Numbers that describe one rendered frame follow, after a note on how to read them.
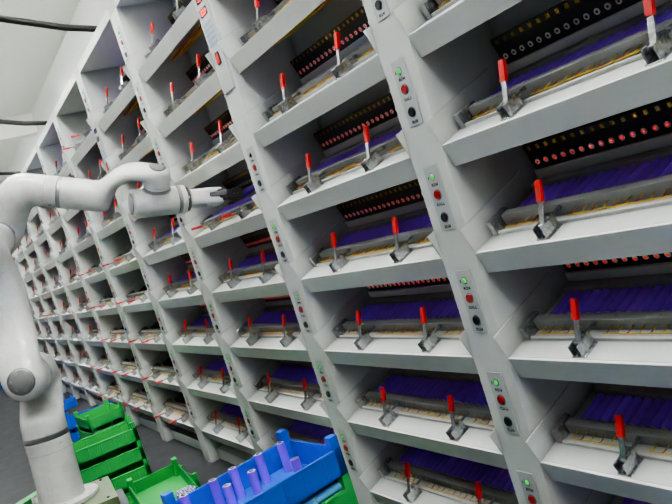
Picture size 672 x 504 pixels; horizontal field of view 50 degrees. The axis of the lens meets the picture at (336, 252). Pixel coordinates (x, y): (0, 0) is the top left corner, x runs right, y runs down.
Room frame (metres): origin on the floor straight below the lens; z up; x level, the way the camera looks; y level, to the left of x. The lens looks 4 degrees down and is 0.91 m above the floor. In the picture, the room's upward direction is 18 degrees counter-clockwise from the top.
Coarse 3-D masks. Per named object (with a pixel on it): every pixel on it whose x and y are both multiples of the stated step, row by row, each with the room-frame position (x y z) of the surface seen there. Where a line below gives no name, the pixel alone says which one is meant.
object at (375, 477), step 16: (384, 448) 1.91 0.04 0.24; (400, 448) 1.93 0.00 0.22; (416, 448) 1.88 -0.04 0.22; (384, 464) 1.88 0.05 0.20; (400, 464) 1.84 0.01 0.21; (416, 464) 1.81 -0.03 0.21; (432, 464) 1.77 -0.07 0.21; (448, 464) 1.72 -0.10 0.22; (464, 464) 1.69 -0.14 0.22; (480, 464) 1.65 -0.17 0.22; (368, 480) 1.87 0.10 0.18; (384, 480) 1.87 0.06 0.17; (400, 480) 1.81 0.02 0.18; (416, 480) 1.78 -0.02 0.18; (432, 480) 1.72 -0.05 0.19; (448, 480) 1.66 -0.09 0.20; (464, 480) 1.64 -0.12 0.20; (480, 480) 1.59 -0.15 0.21; (496, 480) 1.56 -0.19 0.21; (384, 496) 1.81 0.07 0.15; (400, 496) 1.76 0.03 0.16; (416, 496) 1.72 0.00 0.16; (432, 496) 1.68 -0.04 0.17; (448, 496) 1.64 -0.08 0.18; (464, 496) 1.61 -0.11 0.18; (480, 496) 1.49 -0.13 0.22; (496, 496) 1.51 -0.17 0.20; (512, 496) 1.48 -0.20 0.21
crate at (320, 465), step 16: (272, 448) 1.51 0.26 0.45; (288, 448) 1.52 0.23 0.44; (304, 448) 1.48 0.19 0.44; (320, 448) 1.43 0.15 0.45; (336, 448) 1.37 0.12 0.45; (240, 464) 1.46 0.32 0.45; (272, 464) 1.50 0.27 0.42; (304, 464) 1.49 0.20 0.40; (320, 464) 1.35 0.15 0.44; (336, 464) 1.37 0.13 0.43; (224, 480) 1.43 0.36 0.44; (272, 480) 1.46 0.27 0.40; (288, 480) 1.30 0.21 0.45; (304, 480) 1.32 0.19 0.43; (320, 480) 1.34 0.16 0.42; (160, 496) 1.35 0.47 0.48; (192, 496) 1.39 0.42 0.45; (208, 496) 1.41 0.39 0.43; (224, 496) 1.43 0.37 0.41; (256, 496) 1.26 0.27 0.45; (272, 496) 1.27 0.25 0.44; (288, 496) 1.29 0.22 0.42; (304, 496) 1.31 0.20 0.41
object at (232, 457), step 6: (222, 450) 3.05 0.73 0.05; (228, 450) 3.02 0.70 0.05; (234, 450) 2.99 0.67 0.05; (240, 450) 2.96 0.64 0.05; (222, 456) 3.07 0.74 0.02; (228, 456) 2.99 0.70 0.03; (234, 456) 2.92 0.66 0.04; (240, 456) 2.88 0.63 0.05; (246, 456) 2.85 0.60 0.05; (252, 456) 2.83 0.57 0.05; (234, 462) 2.95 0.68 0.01; (240, 462) 2.88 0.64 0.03
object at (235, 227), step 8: (256, 200) 1.95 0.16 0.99; (208, 208) 2.52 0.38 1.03; (216, 208) 2.54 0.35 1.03; (200, 216) 2.50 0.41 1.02; (208, 216) 2.50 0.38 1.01; (248, 216) 2.06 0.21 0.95; (256, 216) 2.00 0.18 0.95; (192, 224) 2.48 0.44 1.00; (200, 224) 2.50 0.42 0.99; (224, 224) 2.26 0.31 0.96; (232, 224) 2.16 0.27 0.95; (240, 224) 2.11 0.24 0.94; (248, 224) 2.07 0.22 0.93; (256, 224) 2.03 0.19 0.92; (264, 224) 1.99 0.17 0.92; (192, 232) 2.48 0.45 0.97; (200, 232) 2.49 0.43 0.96; (208, 232) 2.34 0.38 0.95; (216, 232) 2.29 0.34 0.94; (224, 232) 2.24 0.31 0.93; (232, 232) 2.19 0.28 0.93; (240, 232) 2.15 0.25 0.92; (248, 232) 2.11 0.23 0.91; (200, 240) 2.44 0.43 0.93; (208, 240) 2.39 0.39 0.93; (216, 240) 2.33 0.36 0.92; (224, 240) 2.28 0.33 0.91
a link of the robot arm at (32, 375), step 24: (0, 240) 1.91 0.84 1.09; (0, 264) 1.92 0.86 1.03; (0, 288) 1.94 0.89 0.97; (24, 288) 1.99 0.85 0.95; (0, 312) 1.94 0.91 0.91; (24, 312) 1.96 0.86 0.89; (0, 336) 1.93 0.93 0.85; (24, 336) 1.93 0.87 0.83; (0, 360) 1.90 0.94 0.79; (24, 360) 1.89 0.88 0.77; (24, 384) 1.87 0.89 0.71; (48, 384) 1.94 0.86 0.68
